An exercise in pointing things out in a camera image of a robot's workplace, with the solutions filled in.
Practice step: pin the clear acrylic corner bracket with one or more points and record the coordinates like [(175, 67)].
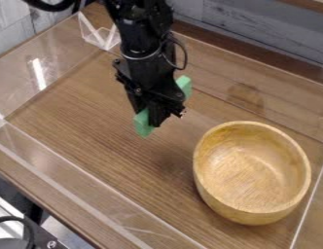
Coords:
[(104, 38)]

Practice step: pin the light brown wooden bowl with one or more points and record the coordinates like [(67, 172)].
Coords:
[(252, 172)]

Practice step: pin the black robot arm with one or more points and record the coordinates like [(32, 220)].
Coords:
[(151, 55)]

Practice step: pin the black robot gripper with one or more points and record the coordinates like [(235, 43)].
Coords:
[(147, 80)]

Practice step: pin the green rectangular block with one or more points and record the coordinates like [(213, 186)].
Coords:
[(142, 126)]

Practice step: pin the black metal mount with screw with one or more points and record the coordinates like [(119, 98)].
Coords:
[(43, 239)]

